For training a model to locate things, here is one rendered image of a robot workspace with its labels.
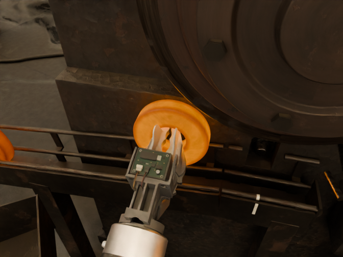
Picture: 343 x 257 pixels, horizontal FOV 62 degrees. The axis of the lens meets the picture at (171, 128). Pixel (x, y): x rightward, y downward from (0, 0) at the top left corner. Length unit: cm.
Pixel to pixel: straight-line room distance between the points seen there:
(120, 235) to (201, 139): 23
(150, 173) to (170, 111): 13
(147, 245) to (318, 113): 28
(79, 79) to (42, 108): 147
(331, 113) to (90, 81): 48
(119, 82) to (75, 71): 12
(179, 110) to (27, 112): 171
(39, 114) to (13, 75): 60
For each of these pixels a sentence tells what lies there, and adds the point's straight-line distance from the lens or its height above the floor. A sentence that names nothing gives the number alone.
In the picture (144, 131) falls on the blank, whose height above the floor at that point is 84.
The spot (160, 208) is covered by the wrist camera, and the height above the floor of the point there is 81.
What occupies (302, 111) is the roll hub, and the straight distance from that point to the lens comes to 37.
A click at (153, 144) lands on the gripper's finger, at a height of 86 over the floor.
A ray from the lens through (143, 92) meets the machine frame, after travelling 61.
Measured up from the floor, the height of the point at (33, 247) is 61.
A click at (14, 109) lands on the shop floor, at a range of 222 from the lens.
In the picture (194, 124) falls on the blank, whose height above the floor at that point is 88.
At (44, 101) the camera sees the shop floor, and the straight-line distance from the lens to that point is 221.
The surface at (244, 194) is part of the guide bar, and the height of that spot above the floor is 71.
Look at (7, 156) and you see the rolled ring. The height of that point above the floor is 66.
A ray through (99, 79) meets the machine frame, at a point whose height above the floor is 87.
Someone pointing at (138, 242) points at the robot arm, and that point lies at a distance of 42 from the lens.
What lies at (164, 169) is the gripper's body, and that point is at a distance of 44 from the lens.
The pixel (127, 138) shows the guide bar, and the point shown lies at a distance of 70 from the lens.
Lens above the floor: 122
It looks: 43 degrees down
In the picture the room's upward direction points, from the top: straight up
